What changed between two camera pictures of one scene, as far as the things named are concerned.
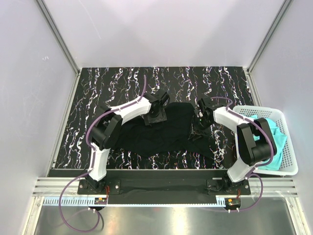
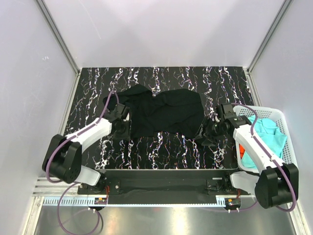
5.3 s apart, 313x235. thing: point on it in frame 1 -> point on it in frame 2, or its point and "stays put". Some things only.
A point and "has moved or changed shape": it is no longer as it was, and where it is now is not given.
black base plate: x=163 y=186 stays put
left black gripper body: x=155 y=117 -> x=125 y=130
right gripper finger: x=195 y=134 -> x=209 y=138
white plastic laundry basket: x=287 y=165 stays put
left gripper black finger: x=148 y=120 -> x=122 y=134
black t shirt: x=171 y=135 has moved or changed shape
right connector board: x=233 y=202 stays put
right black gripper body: x=197 y=132 -> x=209 y=132
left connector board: x=100 y=200 stays put
